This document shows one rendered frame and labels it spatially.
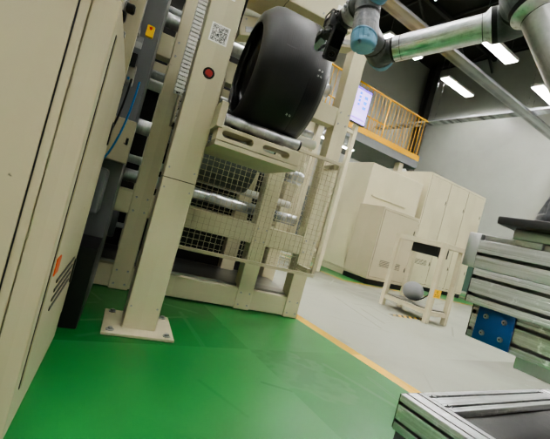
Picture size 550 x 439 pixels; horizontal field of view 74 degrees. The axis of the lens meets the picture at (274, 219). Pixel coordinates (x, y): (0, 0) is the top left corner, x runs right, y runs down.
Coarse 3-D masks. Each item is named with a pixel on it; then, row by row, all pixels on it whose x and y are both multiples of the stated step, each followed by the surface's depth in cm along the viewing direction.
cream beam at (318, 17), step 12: (252, 0) 190; (264, 0) 187; (276, 0) 184; (288, 0) 182; (300, 0) 183; (312, 0) 186; (324, 0) 188; (336, 0) 191; (300, 12) 189; (312, 12) 187; (324, 12) 189
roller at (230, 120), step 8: (232, 120) 143; (240, 120) 144; (240, 128) 145; (248, 128) 146; (256, 128) 146; (264, 128) 148; (256, 136) 150; (264, 136) 149; (272, 136) 149; (280, 136) 150; (288, 136) 153; (280, 144) 152; (288, 144) 152; (296, 144) 153
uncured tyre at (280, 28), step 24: (264, 24) 145; (288, 24) 138; (312, 24) 146; (264, 48) 138; (288, 48) 136; (312, 48) 140; (240, 72) 177; (264, 72) 137; (288, 72) 137; (312, 72) 140; (240, 96) 185; (264, 96) 140; (288, 96) 141; (312, 96) 143; (264, 120) 147; (288, 120) 147
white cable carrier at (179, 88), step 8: (200, 0) 144; (200, 8) 143; (200, 16) 143; (192, 24) 142; (200, 24) 143; (192, 32) 143; (192, 40) 143; (192, 48) 143; (184, 56) 142; (192, 56) 143; (184, 64) 143; (184, 72) 145; (176, 80) 146; (184, 80) 143; (176, 88) 142; (184, 88) 145
